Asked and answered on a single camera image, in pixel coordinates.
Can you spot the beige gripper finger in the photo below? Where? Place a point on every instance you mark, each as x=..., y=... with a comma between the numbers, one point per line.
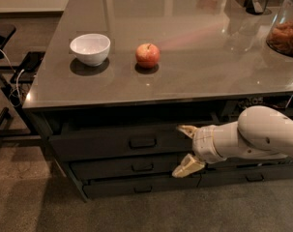
x=189, y=164
x=188, y=130

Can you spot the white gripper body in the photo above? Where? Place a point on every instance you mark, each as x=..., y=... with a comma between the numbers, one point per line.
x=202, y=143

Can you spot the grey top drawer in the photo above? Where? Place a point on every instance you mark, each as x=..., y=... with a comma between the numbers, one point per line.
x=105, y=143

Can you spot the grey drawer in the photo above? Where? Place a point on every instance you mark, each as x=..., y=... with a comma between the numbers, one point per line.
x=123, y=167
x=139, y=185
x=105, y=143

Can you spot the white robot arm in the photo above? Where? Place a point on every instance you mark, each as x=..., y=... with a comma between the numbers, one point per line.
x=259, y=133

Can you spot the grey middle drawer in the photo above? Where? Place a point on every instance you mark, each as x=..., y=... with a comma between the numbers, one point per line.
x=123, y=167

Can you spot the right lower drawer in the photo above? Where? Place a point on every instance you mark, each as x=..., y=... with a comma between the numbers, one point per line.
x=246, y=173

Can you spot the grey bottom drawer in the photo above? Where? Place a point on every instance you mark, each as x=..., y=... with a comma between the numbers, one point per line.
x=139, y=185

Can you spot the red apple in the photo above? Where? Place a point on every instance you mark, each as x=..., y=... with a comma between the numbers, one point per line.
x=147, y=55

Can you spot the grey counter cabinet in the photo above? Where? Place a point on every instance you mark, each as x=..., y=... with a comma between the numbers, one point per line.
x=120, y=76

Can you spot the white ceramic bowl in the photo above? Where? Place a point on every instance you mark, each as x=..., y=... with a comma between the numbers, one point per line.
x=91, y=49

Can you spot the glass jar with snacks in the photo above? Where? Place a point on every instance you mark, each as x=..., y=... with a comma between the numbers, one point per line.
x=280, y=37

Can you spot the black side stand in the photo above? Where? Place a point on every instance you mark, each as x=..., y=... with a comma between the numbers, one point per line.
x=11, y=79

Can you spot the metal top drawer handle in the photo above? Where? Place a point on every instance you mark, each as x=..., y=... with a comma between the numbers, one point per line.
x=141, y=143

